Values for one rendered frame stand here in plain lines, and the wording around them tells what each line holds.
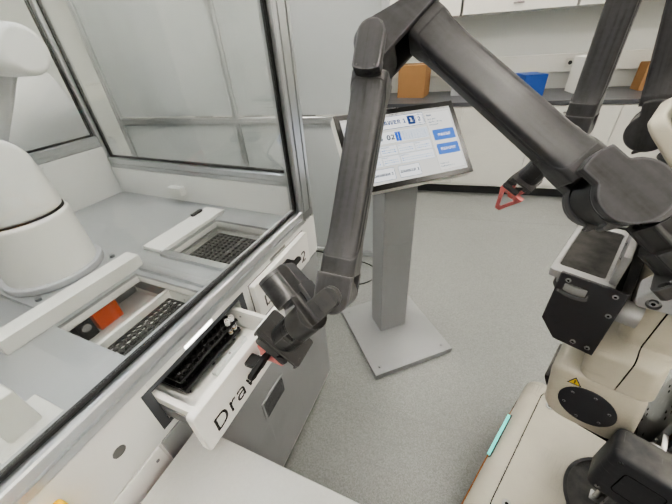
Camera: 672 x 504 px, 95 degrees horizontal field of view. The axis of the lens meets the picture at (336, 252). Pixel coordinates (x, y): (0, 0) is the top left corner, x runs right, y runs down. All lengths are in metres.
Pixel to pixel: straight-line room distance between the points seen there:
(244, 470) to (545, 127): 0.76
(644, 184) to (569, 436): 1.08
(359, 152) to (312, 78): 1.65
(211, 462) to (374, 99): 0.72
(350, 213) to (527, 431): 1.10
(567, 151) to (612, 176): 0.06
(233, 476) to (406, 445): 0.96
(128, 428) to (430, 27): 0.79
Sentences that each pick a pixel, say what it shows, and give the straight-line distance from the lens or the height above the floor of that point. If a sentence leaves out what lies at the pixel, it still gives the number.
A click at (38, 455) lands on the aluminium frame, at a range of 0.64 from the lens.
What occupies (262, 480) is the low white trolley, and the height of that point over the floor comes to 0.76.
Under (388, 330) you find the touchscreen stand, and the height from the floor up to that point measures 0.04.
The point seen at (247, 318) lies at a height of 0.88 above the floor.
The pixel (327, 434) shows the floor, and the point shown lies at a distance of 1.58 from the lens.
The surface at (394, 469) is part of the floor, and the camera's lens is 1.53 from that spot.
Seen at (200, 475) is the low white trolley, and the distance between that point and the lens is 0.77.
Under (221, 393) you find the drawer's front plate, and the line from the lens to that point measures 0.65.
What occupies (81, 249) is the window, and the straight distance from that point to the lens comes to 0.56.
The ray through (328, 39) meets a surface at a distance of 2.08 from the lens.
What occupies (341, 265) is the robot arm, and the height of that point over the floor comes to 1.14.
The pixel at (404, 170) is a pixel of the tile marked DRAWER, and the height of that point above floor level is 1.01.
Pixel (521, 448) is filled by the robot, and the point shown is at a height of 0.28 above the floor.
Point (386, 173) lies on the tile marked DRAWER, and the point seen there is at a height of 1.01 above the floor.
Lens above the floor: 1.43
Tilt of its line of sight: 34 degrees down
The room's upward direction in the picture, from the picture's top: 4 degrees counter-clockwise
